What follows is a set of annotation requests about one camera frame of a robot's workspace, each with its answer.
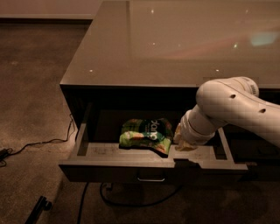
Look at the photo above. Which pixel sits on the black metal bar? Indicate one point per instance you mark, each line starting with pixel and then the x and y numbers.
pixel 43 204

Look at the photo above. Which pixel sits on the green snack bag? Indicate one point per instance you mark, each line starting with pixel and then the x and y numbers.
pixel 154 134

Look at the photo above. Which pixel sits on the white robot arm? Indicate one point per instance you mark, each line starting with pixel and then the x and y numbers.
pixel 228 101

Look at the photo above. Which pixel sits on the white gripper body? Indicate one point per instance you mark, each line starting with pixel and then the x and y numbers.
pixel 186 131

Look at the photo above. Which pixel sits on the dark cabinet with glossy top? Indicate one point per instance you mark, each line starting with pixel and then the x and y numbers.
pixel 153 55

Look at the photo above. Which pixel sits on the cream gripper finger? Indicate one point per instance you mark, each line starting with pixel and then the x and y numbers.
pixel 177 134
pixel 182 145

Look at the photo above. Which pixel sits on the black power adapter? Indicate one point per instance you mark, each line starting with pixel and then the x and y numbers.
pixel 4 153

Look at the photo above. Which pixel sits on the drawer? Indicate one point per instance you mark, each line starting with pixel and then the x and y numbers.
pixel 97 157

